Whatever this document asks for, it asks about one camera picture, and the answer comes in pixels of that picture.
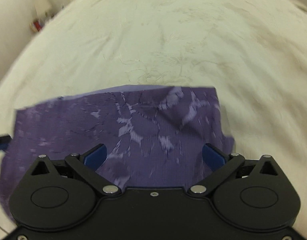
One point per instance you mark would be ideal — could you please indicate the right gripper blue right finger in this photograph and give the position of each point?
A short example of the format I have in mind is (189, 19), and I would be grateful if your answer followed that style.
(221, 165)

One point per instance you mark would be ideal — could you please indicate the cream embroidered bedspread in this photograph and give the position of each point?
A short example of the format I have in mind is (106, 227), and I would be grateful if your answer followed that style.
(254, 52)

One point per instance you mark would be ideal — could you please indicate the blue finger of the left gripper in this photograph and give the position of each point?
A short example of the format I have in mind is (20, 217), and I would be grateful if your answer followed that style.
(4, 142)

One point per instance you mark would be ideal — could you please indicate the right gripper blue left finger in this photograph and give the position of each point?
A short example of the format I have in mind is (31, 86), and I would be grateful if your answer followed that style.
(85, 165)

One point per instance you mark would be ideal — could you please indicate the red item on nightstand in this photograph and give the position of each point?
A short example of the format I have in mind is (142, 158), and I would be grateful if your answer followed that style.
(36, 25)

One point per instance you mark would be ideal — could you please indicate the purple patterned hooded garment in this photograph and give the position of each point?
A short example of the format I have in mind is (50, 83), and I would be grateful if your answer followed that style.
(154, 135)

